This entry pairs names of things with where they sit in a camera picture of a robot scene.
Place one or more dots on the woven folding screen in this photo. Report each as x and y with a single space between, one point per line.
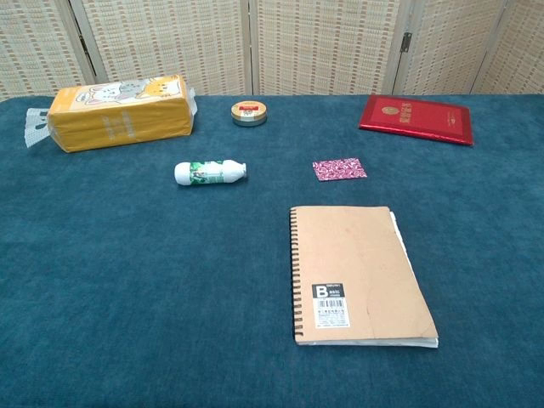
297 42

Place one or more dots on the white green plastic bottle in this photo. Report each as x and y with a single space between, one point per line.
208 172

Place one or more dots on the red foil booklet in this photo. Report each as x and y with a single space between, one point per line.
418 120

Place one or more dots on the yellow tissue pack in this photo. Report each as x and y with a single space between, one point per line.
123 119

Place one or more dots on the blue table cloth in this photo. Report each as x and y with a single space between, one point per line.
127 276

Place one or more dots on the spiral kraft notebook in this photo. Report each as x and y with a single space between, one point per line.
361 272

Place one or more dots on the round gold tin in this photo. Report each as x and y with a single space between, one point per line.
249 113

